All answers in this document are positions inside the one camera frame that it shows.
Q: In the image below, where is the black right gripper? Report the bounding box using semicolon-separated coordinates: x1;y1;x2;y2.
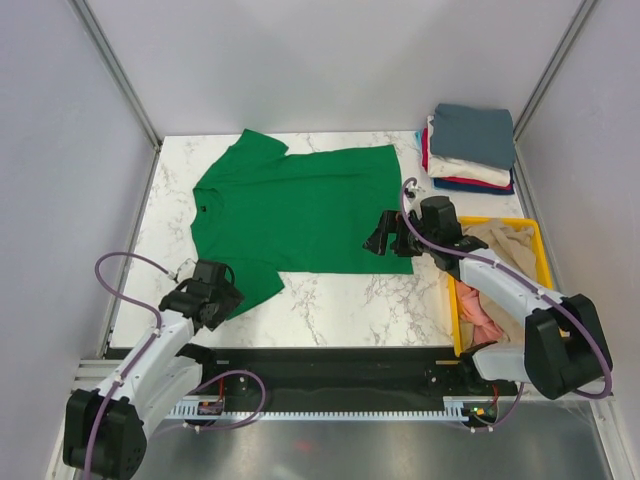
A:
363;210;437;258

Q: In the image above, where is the green t shirt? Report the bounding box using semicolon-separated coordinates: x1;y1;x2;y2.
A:
191;130;413;316

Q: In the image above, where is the yellow plastic bin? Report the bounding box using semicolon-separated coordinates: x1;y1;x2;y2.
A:
447;216;554;356

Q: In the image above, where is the beige t shirt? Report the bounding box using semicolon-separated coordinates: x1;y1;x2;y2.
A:
462;219;537;334

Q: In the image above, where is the pink t shirt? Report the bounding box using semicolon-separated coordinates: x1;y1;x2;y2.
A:
455;282;503;348

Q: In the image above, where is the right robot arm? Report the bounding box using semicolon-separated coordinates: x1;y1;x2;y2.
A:
363;196;613;400

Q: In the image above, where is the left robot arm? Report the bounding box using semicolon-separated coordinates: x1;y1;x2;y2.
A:
62;260;244;479

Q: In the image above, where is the folded navy t shirt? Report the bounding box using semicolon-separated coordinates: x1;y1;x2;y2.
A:
432;171;514;196

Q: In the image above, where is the folded red t shirt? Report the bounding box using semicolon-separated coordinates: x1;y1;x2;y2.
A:
415;128;513;195

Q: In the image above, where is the folded cream t shirt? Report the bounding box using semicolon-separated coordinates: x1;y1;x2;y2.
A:
423;115;509;186

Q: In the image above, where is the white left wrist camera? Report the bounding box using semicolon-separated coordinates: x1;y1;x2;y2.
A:
167;258;197;283

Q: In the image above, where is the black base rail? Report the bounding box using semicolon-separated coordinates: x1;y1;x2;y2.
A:
203;347;517;412

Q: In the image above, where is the aluminium extrusion rail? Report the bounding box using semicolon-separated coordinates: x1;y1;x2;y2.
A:
68;359;126;400

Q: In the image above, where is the white slotted cable duct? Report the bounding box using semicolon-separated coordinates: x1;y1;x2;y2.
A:
165;397;497;423

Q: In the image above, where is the right aluminium frame post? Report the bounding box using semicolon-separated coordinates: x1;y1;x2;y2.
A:
513;0;600;142

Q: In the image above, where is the aluminium frame post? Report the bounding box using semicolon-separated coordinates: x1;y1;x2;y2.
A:
69;0;162;152
513;0;600;142

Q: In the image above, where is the left aluminium frame post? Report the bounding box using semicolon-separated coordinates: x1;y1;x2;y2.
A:
69;0;162;152

